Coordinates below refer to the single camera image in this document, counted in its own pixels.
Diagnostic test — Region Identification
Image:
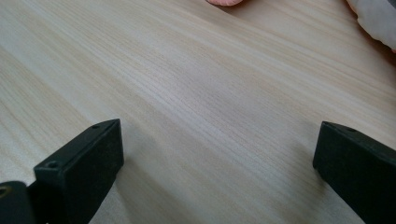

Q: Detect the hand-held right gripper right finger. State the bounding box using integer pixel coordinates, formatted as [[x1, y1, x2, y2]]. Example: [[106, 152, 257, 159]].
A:
[[312, 120, 396, 224]]

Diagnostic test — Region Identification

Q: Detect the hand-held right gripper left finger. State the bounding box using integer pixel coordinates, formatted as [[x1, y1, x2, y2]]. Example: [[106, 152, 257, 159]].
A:
[[33, 119, 125, 224]]

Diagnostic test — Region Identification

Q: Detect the pink and gray winter glove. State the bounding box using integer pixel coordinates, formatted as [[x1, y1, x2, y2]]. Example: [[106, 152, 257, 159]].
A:
[[346, 0, 396, 54], [205, 0, 245, 7]]

